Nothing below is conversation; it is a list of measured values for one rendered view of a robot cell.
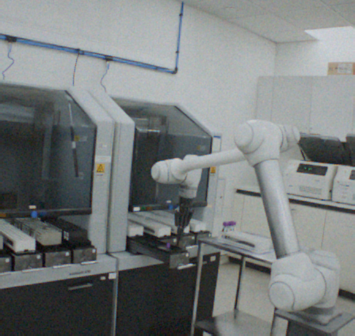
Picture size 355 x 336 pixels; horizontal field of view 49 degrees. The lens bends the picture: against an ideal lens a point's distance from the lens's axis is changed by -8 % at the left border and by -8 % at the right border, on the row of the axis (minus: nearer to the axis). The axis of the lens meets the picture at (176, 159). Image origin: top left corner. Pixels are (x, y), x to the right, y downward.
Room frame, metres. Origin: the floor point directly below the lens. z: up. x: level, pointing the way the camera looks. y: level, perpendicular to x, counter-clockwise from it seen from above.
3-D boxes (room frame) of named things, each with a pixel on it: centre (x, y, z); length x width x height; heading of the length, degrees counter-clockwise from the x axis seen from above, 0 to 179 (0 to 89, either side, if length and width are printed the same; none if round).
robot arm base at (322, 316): (1.60, -0.66, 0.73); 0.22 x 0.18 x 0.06; 135
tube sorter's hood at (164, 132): (2.60, 0.17, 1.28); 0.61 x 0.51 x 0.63; 135
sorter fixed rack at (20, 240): (1.84, 0.74, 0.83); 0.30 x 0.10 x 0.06; 45
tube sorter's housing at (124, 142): (2.74, 0.31, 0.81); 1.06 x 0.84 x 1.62; 45
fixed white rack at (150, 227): (2.44, 0.13, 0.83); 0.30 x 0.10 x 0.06; 45
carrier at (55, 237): (1.88, 0.56, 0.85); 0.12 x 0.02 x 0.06; 135
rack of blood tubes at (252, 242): (2.22, -0.41, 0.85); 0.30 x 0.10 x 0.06; 42
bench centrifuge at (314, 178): (4.25, -1.53, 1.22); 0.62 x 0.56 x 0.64; 133
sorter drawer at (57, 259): (2.04, 0.73, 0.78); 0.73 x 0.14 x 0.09; 45
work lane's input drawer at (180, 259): (2.26, 0.16, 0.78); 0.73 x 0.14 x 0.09; 45
